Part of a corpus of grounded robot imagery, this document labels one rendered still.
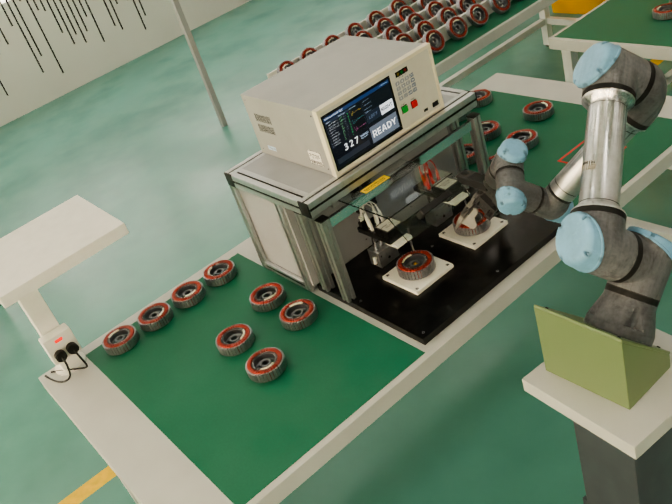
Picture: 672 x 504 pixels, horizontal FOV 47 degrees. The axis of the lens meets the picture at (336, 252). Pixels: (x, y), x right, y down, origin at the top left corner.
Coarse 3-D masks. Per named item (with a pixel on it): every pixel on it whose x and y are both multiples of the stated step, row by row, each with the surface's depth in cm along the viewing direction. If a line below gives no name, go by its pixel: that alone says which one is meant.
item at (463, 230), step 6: (480, 210) 237; (456, 216) 238; (480, 216) 236; (480, 222) 232; (486, 222) 232; (462, 228) 233; (468, 228) 232; (480, 228) 232; (486, 228) 233; (462, 234) 234; (468, 234) 233; (474, 234) 232
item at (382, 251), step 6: (372, 246) 237; (378, 246) 236; (384, 246) 235; (390, 246) 235; (372, 252) 235; (378, 252) 233; (384, 252) 234; (390, 252) 236; (396, 252) 237; (372, 258) 237; (378, 258) 234; (384, 258) 235; (390, 258) 236; (378, 264) 236; (384, 264) 236
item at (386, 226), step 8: (384, 224) 227; (392, 224) 225; (360, 232) 234; (368, 232) 230; (376, 232) 227; (384, 232) 223; (392, 232) 223; (384, 240) 225; (392, 240) 224; (400, 240) 225; (376, 248) 235
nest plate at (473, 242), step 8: (496, 224) 235; (504, 224) 235; (440, 232) 240; (448, 232) 239; (488, 232) 233; (496, 232) 233; (456, 240) 234; (464, 240) 233; (472, 240) 232; (480, 240) 231; (472, 248) 230
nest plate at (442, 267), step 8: (440, 264) 226; (448, 264) 225; (392, 272) 230; (432, 272) 224; (440, 272) 223; (392, 280) 227; (400, 280) 226; (416, 280) 223; (424, 280) 222; (432, 280) 221; (408, 288) 222; (416, 288) 220; (424, 288) 220
